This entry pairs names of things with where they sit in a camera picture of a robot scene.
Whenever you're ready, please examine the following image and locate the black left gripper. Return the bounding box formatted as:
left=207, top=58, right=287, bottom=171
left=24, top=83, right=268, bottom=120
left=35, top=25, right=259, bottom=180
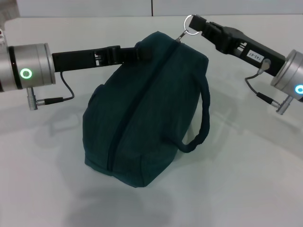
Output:
left=51, top=43, right=153, bottom=72

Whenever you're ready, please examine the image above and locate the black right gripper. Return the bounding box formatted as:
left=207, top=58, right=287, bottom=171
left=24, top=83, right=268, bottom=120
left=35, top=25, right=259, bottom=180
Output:
left=189, top=14, right=286, bottom=78

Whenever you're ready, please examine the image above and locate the dark teal insulated lunch bag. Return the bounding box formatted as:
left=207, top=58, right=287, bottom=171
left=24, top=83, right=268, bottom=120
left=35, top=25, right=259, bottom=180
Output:
left=82, top=14, right=211, bottom=189

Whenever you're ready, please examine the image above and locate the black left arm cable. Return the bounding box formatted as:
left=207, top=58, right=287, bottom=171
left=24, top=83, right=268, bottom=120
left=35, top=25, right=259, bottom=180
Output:
left=27, top=70, right=75, bottom=111

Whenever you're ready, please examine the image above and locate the right arm cable with connectors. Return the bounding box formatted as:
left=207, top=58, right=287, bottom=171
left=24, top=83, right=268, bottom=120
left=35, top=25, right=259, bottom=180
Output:
left=244, top=58, right=294, bottom=115

